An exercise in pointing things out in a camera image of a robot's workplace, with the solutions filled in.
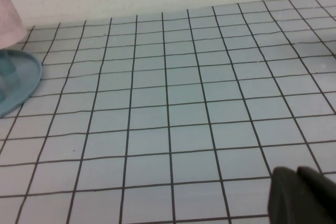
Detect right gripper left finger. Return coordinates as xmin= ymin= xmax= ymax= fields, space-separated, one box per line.
xmin=267 ymin=166 xmax=331 ymax=224

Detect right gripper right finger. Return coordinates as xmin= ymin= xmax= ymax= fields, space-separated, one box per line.
xmin=298 ymin=166 xmax=336 ymax=224

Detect pink plastic cup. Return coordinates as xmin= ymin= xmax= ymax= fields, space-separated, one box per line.
xmin=0 ymin=0 xmax=28 ymax=50

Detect blue cup stand white caps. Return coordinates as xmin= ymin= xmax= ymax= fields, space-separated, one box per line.
xmin=0 ymin=49 xmax=43 ymax=119

